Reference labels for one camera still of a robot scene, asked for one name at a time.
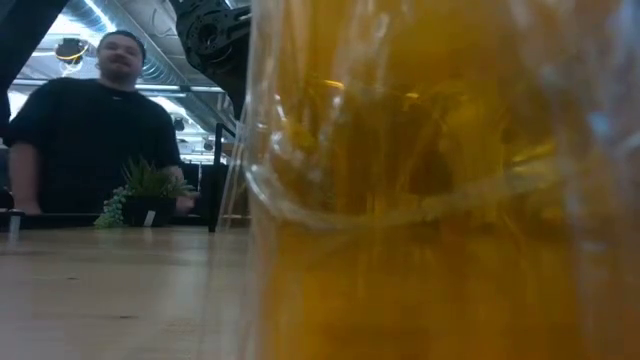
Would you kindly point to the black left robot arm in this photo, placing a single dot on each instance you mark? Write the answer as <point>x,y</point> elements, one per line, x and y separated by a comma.
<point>25,40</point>

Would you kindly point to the black office partition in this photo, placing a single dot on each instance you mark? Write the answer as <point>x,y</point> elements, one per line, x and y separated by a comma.
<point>202,190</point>

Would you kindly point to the orange pill bottle white cap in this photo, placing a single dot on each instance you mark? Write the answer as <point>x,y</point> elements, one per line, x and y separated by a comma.
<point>425,250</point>

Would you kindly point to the black spotlight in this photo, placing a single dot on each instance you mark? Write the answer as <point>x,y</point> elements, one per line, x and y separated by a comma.
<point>178,124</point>

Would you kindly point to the potted succulent plant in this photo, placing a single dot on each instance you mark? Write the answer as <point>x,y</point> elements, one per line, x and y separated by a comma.
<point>150,192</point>

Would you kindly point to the white plant tag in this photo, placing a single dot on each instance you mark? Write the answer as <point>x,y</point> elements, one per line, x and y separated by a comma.
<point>150,218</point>

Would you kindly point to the person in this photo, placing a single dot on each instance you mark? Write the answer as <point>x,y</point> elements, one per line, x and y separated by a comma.
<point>100,140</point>

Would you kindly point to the wooden shelf black frame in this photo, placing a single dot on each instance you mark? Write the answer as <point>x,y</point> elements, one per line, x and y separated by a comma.
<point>215,190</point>

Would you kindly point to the silver metal post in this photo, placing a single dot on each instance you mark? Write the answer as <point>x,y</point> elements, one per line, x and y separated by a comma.
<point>15,222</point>

